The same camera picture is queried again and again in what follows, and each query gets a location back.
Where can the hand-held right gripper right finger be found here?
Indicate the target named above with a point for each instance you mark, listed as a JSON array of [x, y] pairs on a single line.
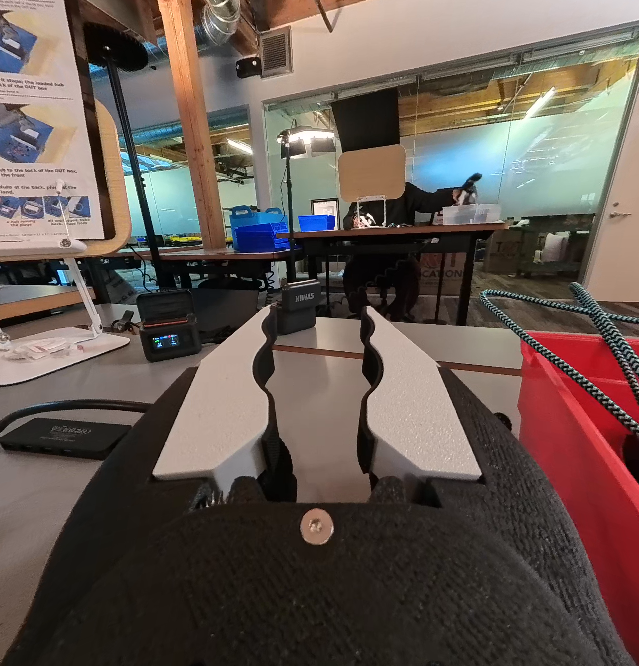
[[418, 416]]

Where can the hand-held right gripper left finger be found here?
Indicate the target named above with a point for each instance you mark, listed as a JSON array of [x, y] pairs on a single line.
[[215, 416]]

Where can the black usb hub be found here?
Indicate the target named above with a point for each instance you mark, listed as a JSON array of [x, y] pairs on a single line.
[[64, 438]]

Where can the black charging case with display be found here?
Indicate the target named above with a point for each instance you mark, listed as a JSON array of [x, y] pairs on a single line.
[[168, 346]]

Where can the small black clip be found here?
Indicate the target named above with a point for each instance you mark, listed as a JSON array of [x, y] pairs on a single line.
[[124, 321]]

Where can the cardboard box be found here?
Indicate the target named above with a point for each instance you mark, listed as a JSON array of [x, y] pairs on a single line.
[[444, 273]]

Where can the red plastic bin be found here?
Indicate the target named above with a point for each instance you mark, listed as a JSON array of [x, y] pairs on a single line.
[[569, 426]]

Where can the long dark desk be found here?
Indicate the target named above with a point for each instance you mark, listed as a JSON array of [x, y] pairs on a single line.
[[194, 255]]

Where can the white tablet stand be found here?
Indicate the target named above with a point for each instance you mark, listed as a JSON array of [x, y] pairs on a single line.
[[54, 364]]

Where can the stack of blue bins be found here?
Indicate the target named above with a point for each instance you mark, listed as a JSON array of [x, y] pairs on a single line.
[[259, 238]]

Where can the wooden desk with black legs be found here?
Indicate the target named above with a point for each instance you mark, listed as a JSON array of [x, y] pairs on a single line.
[[402, 231]]

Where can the small clear plastic packets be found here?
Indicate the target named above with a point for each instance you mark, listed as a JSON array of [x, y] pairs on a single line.
[[38, 348]]

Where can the clear plastic box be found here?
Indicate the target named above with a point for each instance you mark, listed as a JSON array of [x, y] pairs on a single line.
[[470, 214]]

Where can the blue plastic bin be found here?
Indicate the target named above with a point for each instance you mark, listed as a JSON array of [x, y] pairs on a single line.
[[317, 222]]

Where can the wooden rounded board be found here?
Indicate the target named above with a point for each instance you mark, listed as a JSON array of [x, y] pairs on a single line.
[[119, 182]]

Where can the white door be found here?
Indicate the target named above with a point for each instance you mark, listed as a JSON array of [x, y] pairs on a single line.
[[621, 249]]

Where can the studio light on stand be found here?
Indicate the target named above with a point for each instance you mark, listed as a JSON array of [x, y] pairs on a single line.
[[292, 148]]

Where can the printed instruction sheet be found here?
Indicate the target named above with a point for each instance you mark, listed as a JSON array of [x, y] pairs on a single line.
[[64, 104]]

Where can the black pole with round head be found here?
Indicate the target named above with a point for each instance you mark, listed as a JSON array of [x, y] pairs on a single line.
[[116, 47]]

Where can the wooden post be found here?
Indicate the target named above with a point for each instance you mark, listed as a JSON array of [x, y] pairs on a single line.
[[192, 130]]

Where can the black wall speaker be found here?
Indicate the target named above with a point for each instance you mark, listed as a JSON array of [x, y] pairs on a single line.
[[248, 66]]

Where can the wall vent grille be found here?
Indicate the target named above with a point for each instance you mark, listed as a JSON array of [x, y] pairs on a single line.
[[275, 52]]

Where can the silver ventilation duct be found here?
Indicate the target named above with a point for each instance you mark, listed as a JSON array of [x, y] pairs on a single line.
[[220, 21]]

